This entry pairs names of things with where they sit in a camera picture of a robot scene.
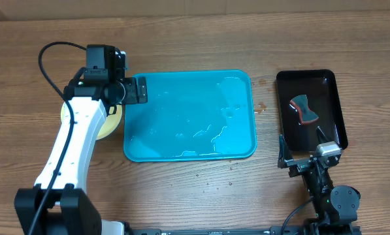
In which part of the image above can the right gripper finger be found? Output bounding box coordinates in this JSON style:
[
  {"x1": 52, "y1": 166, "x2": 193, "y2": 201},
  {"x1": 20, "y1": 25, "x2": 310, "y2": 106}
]
[
  {"x1": 278, "y1": 134, "x2": 293, "y2": 168},
  {"x1": 316, "y1": 126, "x2": 330, "y2": 144}
]

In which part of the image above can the orange and dark sponge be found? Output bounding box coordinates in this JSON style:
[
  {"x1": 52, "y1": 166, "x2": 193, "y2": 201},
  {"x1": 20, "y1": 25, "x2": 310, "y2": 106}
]
[{"x1": 289, "y1": 95, "x2": 319, "y2": 125}]

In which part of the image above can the yellow-green plate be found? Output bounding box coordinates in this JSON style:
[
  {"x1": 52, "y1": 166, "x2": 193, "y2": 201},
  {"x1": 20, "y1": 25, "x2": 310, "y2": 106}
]
[{"x1": 57, "y1": 97, "x2": 122, "y2": 142}]

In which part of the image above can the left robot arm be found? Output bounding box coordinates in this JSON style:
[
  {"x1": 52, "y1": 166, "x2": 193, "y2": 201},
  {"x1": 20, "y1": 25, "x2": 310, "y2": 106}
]
[{"x1": 14, "y1": 44, "x2": 148, "y2": 235}]

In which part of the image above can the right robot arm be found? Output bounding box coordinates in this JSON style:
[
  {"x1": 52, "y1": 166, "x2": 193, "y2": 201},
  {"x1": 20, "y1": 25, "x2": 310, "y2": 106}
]
[{"x1": 276, "y1": 127, "x2": 362, "y2": 235}]

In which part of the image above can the black rectangular tray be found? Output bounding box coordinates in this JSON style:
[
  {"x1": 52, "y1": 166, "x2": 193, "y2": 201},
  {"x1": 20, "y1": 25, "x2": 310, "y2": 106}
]
[{"x1": 276, "y1": 69, "x2": 348, "y2": 152}]

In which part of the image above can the teal plastic tray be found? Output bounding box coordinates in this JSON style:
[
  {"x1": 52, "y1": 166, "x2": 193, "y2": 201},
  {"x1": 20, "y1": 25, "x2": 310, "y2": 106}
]
[{"x1": 123, "y1": 70, "x2": 257, "y2": 163}]

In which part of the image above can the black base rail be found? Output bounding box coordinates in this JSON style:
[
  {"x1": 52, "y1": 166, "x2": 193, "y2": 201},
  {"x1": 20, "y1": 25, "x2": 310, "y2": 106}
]
[{"x1": 125, "y1": 223, "x2": 362, "y2": 235}]

